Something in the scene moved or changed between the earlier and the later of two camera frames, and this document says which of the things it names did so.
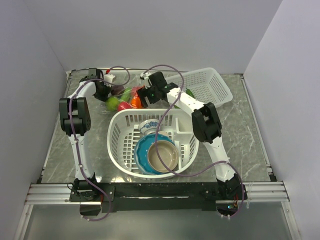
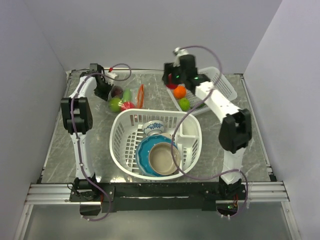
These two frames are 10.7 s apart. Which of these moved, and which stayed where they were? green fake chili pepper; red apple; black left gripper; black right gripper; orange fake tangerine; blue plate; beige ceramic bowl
Moved: red apple; orange fake tangerine; black right gripper; green fake chili pepper
Stayed: beige ceramic bowl; black left gripper; blue plate
